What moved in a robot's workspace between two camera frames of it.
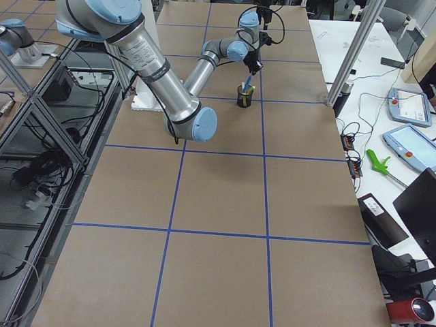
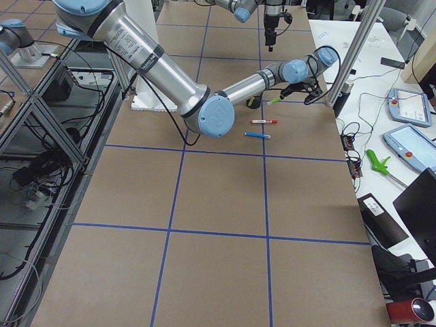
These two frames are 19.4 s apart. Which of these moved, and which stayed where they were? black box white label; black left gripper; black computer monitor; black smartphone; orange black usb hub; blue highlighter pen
Moved: black left gripper; blue highlighter pen
Stayed: orange black usb hub; black smartphone; black box white label; black computer monitor
